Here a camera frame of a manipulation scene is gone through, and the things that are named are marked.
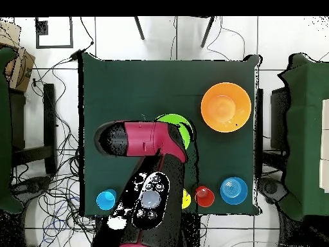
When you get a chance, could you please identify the large green bowl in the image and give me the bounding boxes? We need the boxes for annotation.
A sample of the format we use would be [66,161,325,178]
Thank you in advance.
[154,113,194,151]

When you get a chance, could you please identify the large orange bowl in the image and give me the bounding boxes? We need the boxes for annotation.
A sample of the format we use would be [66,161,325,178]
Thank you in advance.
[200,82,252,133]

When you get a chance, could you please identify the large blue bowl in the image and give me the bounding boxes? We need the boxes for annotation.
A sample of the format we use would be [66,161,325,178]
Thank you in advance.
[220,176,249,206]

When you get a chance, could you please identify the yellow cup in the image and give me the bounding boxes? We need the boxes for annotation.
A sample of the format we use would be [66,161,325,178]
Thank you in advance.
[181,188,192,210]

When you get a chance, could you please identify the dark green tablecloth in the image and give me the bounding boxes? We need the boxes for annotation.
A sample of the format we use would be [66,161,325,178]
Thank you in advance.
[78,52,263,217]

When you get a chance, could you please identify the red-orange cup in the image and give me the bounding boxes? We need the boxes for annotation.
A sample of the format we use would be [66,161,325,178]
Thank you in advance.
[194,185,216,208]

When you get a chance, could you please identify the blue cup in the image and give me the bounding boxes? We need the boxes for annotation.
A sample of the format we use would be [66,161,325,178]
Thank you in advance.
[95,188,118,211]

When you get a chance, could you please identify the black stand leg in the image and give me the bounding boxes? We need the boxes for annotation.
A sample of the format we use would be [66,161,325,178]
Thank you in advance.
[200,16,217,48]
[133,16,145,41]

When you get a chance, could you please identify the grey floor base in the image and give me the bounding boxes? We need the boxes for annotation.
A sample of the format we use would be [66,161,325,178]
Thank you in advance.
[258,177,289,205]

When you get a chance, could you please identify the black power adapter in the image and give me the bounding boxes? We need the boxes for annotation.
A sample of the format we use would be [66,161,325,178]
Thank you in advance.
[69,49,82,62]

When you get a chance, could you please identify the grey base with black knob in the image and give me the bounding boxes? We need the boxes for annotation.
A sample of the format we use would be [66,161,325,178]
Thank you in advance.
[11,176,52,196]

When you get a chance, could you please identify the green-clothed side table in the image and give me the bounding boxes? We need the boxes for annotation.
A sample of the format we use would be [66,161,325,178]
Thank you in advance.
[277,53,329,222]
[0,47,25,214]

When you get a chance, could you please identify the cardboard box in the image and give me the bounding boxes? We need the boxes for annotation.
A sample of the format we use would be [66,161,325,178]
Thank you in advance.
[0,20,36,93]

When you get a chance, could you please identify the white boxes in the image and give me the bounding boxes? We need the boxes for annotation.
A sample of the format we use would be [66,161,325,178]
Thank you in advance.
[319,98,329,194]

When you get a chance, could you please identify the tangled black floor cables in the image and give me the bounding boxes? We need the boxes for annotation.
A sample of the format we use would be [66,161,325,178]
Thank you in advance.
[11,59,114,247]

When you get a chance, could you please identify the black square floor frame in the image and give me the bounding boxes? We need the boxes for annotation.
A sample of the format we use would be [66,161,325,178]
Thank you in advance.
[35,17,74,49]

